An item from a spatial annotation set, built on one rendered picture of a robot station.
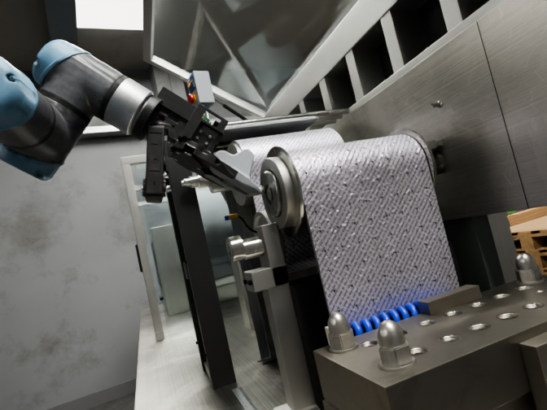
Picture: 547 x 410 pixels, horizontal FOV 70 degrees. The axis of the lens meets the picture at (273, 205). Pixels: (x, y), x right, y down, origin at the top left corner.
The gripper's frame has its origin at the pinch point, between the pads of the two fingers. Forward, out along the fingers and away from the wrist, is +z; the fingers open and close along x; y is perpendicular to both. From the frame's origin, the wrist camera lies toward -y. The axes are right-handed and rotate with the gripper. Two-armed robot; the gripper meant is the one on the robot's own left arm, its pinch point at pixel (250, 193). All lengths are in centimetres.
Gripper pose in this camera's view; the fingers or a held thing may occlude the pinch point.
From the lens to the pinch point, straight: 62.9
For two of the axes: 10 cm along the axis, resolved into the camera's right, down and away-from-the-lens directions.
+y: 4.3, -8.6, 2.7
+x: -3.1, 1.4, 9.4
